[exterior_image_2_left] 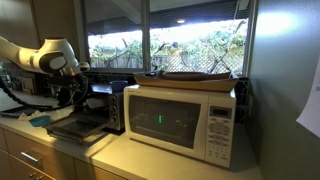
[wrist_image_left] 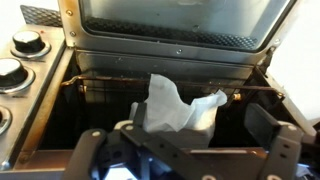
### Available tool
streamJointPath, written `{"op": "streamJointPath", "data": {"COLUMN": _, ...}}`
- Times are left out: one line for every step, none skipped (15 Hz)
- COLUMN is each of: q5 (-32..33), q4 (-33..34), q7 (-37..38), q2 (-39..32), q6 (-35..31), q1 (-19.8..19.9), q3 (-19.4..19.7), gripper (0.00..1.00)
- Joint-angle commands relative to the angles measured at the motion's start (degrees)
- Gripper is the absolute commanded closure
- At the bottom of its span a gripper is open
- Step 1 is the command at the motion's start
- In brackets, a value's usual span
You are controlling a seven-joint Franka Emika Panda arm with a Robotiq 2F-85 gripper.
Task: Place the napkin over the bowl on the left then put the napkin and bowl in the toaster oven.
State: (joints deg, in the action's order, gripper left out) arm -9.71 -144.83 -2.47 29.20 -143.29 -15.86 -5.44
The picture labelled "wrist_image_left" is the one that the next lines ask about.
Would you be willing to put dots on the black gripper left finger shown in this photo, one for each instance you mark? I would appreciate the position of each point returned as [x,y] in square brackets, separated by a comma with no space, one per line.
[156,153]

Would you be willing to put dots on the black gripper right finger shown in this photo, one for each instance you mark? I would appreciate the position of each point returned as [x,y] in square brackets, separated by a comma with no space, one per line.
[283,150]

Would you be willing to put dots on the white paper napkin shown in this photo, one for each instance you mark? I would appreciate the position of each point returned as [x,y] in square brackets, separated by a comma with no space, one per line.
[166,106]

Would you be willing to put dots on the metal oven rack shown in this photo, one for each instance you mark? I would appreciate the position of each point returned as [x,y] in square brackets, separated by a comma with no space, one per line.
[110,78]

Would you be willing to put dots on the toaster oven glass door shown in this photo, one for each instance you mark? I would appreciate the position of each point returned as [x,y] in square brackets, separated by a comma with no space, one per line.
[166,20]

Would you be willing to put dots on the black toaster oven knob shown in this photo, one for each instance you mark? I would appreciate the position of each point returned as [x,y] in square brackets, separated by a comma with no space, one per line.
[28,41]
[11,71]

